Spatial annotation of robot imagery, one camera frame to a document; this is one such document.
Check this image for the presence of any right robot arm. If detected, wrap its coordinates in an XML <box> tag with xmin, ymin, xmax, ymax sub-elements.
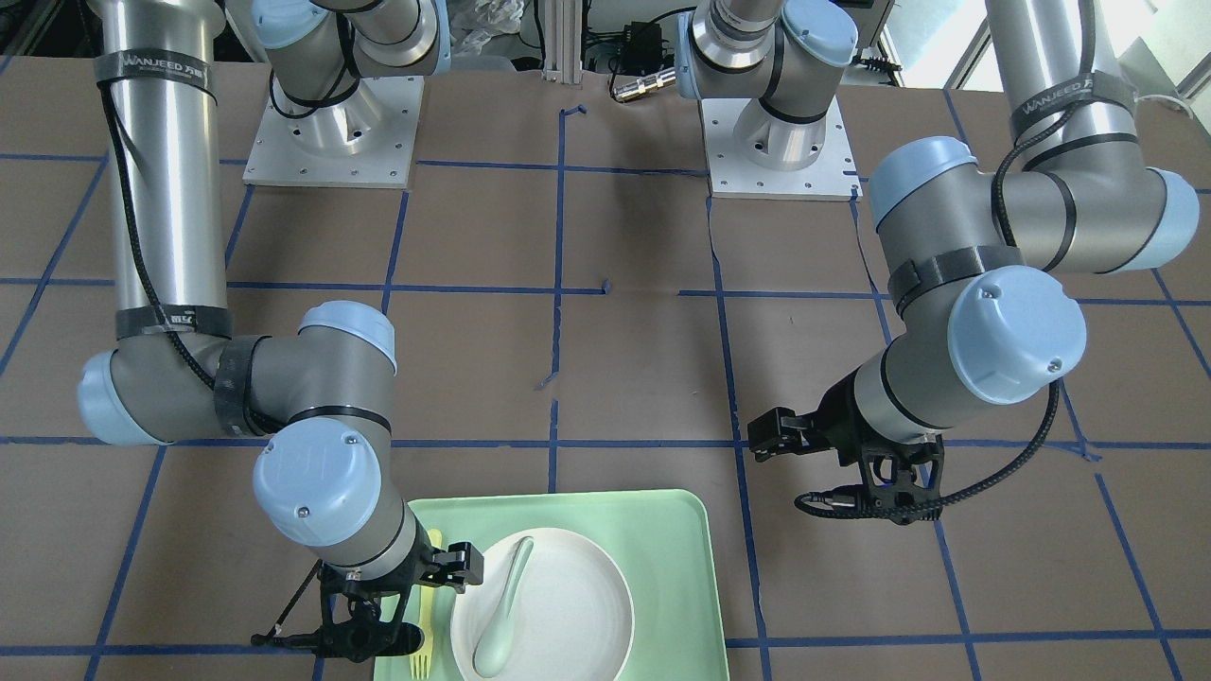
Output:
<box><xmin>78</xmin><ymin>1</ymin><xmax>483</xmax><ymax>602</ymax></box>

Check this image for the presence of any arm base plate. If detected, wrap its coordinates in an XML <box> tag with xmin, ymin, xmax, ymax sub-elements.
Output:
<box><xmin>701</xmin><ymin>98</ymin><xmax>862</xmax><ymax>201</ymax></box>
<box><xmin>243</xmin><ymin>75</ymin><xmax>425</xmax><ymax>189</ymax></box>

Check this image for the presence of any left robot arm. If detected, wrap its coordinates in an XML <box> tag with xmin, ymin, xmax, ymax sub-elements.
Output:
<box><xmin>748</xmin><ymin>1</ymin><xmax>1200</xmax><ymax>465</ymax></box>

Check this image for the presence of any white round plate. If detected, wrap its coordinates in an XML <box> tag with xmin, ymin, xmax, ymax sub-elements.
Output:
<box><xmin>449</xmin><ymin>530</ymin><xmax>633</xmax><ymax>680</ymax></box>

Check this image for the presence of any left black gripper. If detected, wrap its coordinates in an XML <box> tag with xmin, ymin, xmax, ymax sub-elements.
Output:
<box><xmin>747</xmin><ymin>374</ymin><xmax>874</xmax><ymax>467</ymax></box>

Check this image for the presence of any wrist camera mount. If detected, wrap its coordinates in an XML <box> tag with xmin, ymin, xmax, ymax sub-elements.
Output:
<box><xmin>859</xmin><ymin>437</ymin><xmax>945</xmax><ymax>525</ymax></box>
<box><xmin>312</xmin><ymin>591</ymin><xmax>429</xmax><ymax>663</ymax></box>

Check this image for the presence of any aluminium frame post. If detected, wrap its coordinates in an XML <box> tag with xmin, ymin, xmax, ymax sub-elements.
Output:
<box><xmin>534</xmin><ymin>0</ymin><xmax>584</xmax><ymax>87</ymax></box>

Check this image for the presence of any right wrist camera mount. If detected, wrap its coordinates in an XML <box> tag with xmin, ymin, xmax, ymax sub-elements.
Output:
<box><xmin>312</xmin><ymin>591</ymin><xmax>429</xmax><ymax>663</ymax></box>

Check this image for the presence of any black power adapter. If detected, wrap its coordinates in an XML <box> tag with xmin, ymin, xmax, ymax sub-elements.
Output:
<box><xmin>615</xmin><ymin>22</ymin><xmax>675</xmax><ymax>75</ymax></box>

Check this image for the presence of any silver metal cylinder connector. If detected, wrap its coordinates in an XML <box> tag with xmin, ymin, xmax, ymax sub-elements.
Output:
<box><xmin>609</xmin><ymin>65</ymin><xmax>677</xmax><ymax>104</ymax></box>

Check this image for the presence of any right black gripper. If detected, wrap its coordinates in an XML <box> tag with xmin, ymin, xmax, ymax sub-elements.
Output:
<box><xmin>318</xmin><ymin>530</ymin><xmax>484</xmax><ymax>602</ymax></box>

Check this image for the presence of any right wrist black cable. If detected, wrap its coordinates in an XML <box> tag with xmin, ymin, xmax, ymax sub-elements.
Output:
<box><xmin>94</xmin><ymin>57</ymin><xmax>379</xmax><ymax>649</ymax></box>

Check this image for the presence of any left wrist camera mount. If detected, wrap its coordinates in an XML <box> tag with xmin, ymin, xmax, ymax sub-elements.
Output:
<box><xmin>859</xmin><ymin>437</ymin><xmax>945</xmax><ymax>525</ymax></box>

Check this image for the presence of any yellow plastic fork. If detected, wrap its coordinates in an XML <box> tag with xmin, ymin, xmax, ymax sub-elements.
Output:
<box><xmin>408</xmin><ymin>586</ymin><xmax>436</xmax><ymax>680</ymax></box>

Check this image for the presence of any pale green plastic spoon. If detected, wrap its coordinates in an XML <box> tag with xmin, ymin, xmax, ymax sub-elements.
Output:
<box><xmin>474</xmin><ymin>536</ymin><xmax>534</xmax><ymax>679</ymax></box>

